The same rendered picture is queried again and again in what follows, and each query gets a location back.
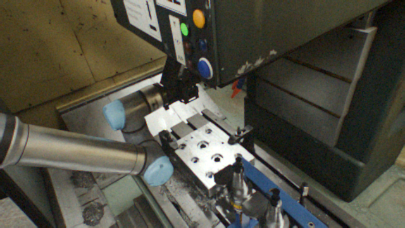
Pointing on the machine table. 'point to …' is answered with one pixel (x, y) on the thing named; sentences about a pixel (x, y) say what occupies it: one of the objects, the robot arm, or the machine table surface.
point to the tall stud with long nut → (303, 192)
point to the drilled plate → (197, 173)
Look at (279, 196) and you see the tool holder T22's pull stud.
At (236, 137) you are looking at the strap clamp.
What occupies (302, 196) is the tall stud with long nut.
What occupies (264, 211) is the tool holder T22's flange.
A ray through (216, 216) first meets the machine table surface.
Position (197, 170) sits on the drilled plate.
